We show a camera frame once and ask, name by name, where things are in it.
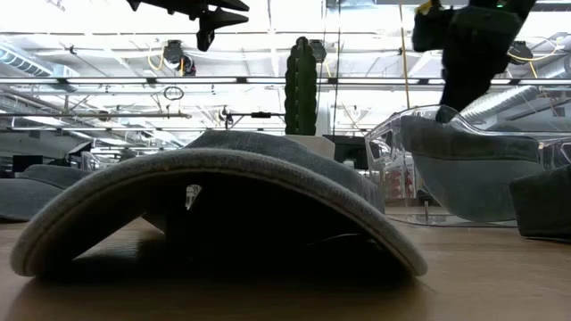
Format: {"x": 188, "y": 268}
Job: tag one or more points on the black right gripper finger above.
{"x": 461, "y": 84}

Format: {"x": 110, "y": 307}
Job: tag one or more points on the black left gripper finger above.
{"x": 223, "y": 4}
{"x": 223, "y": 20}

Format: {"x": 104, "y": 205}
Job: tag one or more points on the grey baseball cap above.
{"x": 27, "y": 196}
{"x": 267, "y": 151}
{"x": 468, "y": 178}

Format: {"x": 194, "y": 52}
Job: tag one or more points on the dark charcoal baseball cap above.
{"x": 544, "y": 205}

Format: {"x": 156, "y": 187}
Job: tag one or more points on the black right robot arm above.
{"x": 519, "y": 6}

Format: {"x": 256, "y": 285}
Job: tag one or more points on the green cactus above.
{"x": 300, "y": 87}

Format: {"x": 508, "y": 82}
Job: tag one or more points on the clear plastic bin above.
{"x": 91, "y": 161}
{"x": 383, "y": 178}

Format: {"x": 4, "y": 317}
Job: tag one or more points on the white hexagonal plant pot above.
{"x": 314, "y": 145}

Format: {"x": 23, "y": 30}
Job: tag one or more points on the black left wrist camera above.
{"x": 205, "y": 40}

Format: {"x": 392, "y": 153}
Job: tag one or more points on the silver ventilation duct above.
{"x": 499, "y": 102}

